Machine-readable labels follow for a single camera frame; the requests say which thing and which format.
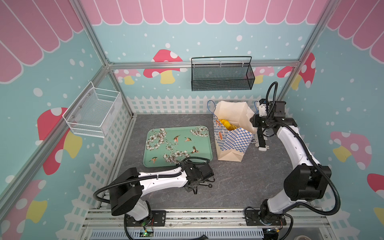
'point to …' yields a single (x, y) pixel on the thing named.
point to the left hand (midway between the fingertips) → (196, 183)
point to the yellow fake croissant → (226, 123)
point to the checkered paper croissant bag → (233, 131)
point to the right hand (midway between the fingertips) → (252, 118)
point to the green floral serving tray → (164, 146)
